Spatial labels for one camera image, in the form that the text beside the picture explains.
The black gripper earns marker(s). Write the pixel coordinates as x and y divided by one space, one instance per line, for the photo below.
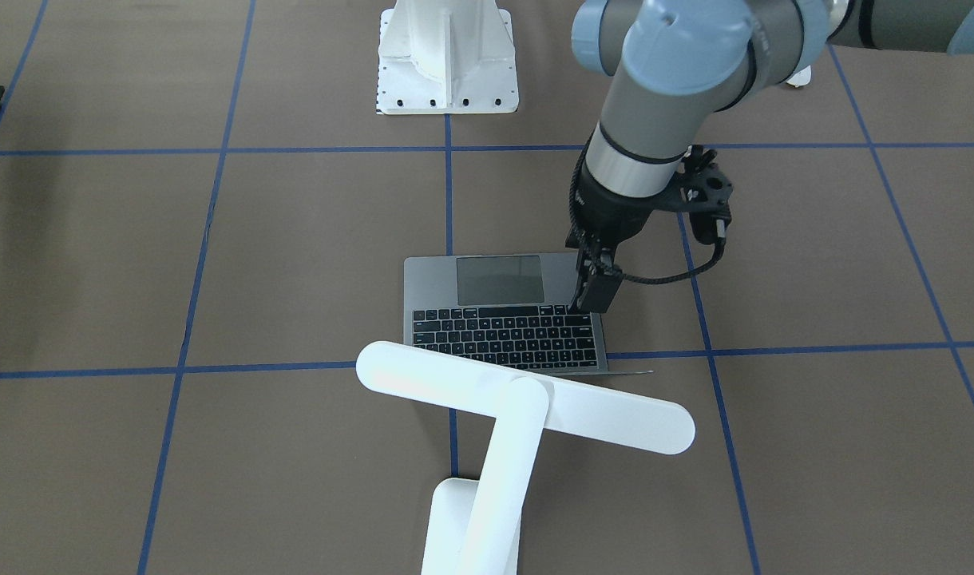
612 214

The grey laptop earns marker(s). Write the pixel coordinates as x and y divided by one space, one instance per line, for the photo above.
513 310

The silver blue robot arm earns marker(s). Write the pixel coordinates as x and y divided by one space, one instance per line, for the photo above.
673 64

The white desk lamp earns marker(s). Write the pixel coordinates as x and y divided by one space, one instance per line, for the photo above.
474 525

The white computer mouse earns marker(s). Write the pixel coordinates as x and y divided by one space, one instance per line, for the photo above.
801 78

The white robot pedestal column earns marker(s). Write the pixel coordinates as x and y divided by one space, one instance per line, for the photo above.
446 57

